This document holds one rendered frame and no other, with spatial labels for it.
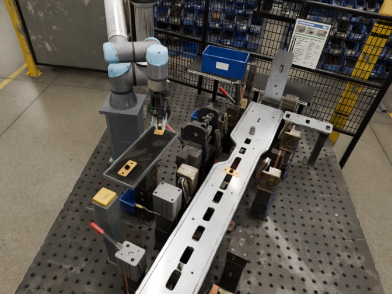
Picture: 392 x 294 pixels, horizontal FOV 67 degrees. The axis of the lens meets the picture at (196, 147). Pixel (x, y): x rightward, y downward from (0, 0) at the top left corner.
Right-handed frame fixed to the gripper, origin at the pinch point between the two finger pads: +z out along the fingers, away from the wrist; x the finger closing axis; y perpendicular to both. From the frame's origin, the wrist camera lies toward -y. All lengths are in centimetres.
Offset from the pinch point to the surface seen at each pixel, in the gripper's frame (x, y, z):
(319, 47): 83, -91, -7
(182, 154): 10.5, 1.7, 13.6
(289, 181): 74, -29, 53
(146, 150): -4.2, 9.1, 7.4
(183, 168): 12.2, 8.5, 15.5
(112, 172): -13.8, 24.0, 7.4
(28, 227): -106, -12, 123
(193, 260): 22, 46, 23
